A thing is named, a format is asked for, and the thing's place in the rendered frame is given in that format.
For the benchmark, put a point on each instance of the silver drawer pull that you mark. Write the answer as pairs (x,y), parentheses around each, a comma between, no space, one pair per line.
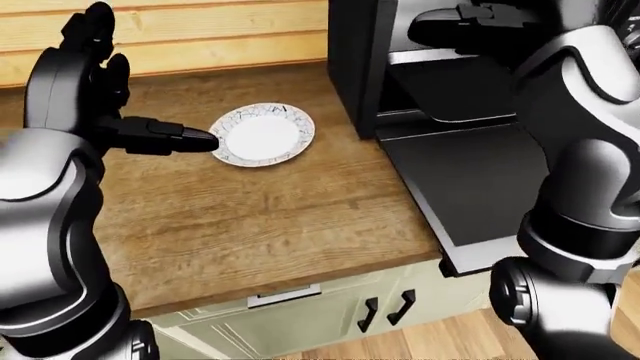
(283,294)

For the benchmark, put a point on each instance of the black oven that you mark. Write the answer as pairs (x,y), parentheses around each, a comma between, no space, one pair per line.
(450,67)

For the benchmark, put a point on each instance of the white plate with patterned rim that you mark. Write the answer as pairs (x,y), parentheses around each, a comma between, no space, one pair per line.
(263,134)

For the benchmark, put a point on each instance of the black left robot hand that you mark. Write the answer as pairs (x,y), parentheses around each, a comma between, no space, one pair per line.
(60,86)

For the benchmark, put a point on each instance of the pale green base cabinet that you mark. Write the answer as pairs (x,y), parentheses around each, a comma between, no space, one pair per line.
(320,311)

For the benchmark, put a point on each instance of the black oven door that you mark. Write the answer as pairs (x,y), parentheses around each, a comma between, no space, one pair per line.
(467,187)

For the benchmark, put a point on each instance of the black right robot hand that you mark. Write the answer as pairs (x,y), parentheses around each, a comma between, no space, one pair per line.
(460,28)

